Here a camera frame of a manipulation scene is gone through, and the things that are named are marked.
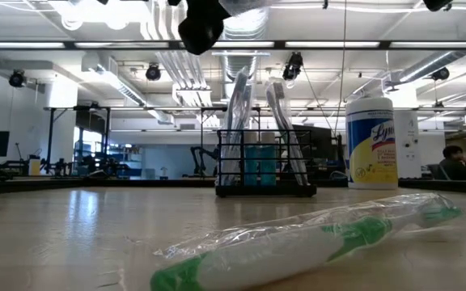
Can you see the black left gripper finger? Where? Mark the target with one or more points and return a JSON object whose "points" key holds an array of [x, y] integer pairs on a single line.
{"points": [[202, 28]]}

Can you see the teal bottle white cap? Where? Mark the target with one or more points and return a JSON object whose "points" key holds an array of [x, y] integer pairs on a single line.
{"points": [[268, 165], [251, 165]]}

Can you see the black background robot arm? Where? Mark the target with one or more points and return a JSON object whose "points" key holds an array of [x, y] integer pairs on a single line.
{"points": [[213, 167]]}

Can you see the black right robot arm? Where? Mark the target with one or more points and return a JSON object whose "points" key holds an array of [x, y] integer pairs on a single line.
{"points": [[437, 4]]}

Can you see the black ceiling spotlight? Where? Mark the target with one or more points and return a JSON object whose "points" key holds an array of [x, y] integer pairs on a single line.
{"points": [[17, 78], [153, 72], [441, 74]]}

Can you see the black screen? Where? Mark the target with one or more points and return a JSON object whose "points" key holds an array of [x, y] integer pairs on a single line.
{"points": [[322, 141]]}

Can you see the disinfecting wipes canister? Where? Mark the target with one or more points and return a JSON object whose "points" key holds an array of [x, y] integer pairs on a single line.
{"points": [[370, 161]]}

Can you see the yellow white container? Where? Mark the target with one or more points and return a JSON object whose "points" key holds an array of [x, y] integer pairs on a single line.
{"points": [[34, 167]]}

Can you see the white pillar with face stickers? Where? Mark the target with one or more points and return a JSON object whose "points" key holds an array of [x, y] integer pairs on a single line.
{"points": [[409, 141]]}

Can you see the grey office chair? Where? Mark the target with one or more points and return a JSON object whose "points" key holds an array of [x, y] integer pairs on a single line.
{"points": [[435, 171]]}

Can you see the person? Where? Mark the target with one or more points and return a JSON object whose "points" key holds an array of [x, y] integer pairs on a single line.
{"points": [[455, 167]]}

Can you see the silver ceiling duct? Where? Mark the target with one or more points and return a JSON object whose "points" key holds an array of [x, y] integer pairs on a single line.
{"points": [[241, 64]]}

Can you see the black hanging camera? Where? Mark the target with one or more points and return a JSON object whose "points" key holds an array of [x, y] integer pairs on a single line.
{"points": [[293, 66]]}

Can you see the black tall stand frame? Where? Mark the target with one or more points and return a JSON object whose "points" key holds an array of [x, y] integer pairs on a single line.
{"points": [[50, 141]]}

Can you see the black aluminium table frame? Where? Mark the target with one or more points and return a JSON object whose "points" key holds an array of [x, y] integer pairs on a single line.
{"points": [[55, 186]]}

